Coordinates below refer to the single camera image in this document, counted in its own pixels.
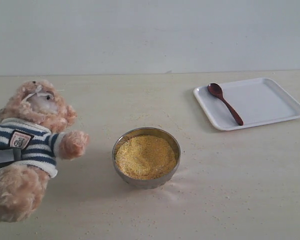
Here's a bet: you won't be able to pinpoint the steel bowl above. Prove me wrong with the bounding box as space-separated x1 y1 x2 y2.
111 127 181 190

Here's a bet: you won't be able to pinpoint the teddy bear striped sweater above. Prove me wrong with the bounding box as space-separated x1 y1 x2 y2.
0 80 89 223

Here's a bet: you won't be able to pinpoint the dark red wooden spoon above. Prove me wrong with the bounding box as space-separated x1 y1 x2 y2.
207 83 244 126

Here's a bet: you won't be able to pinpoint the white rectangular tray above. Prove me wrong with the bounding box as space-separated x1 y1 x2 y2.
193 77 300 131

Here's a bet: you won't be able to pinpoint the yellow millet grains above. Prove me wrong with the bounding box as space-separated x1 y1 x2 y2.
115 135 177 180

